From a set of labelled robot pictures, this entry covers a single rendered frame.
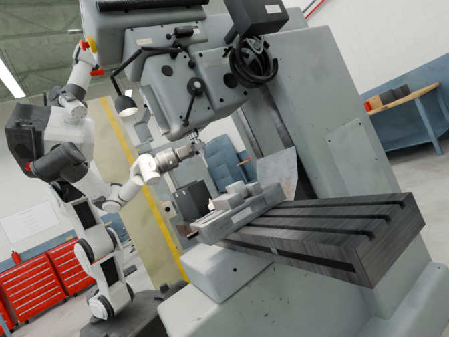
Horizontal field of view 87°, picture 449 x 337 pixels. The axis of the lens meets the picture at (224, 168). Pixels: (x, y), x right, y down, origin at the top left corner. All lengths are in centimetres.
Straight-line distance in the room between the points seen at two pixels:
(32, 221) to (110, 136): 766
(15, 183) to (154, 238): 808
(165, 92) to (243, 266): 71
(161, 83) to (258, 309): 91
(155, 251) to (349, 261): 238
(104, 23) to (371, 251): 103
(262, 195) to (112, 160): 207
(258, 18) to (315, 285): 105
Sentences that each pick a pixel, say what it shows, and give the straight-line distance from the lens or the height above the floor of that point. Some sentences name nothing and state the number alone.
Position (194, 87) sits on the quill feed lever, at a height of 145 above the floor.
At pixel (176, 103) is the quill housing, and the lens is 98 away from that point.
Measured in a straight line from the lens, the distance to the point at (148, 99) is 105.
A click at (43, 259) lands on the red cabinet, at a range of 567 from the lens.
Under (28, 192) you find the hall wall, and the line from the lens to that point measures 1027.
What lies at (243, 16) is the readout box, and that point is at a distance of 97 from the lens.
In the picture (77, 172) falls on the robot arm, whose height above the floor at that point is 134.
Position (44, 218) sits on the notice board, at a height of 190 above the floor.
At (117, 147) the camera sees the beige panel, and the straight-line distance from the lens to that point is 277.
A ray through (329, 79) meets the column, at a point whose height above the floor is 128.
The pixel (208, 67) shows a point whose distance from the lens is 108.
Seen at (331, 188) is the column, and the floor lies 83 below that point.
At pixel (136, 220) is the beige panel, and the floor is 96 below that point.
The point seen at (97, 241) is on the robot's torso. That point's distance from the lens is 144.
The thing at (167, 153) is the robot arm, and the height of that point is 126.
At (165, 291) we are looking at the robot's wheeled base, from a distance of 153.
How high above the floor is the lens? 114
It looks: 2 degrees down
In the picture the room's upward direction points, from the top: 25 degrees counter-clockwise
